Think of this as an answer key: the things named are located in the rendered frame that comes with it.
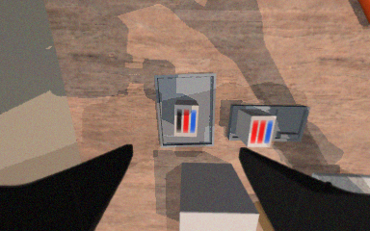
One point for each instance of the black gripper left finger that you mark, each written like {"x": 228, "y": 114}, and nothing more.
{"x": 74, "y": 199}

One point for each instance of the beige wall panel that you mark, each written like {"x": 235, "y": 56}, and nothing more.
{"x": 37, "y": 137}

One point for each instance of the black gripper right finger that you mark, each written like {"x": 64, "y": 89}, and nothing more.
{"x": 294, "y": 201}

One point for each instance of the small orange cardboard box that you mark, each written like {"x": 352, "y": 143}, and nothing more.
{"x": 263, "y": 219}

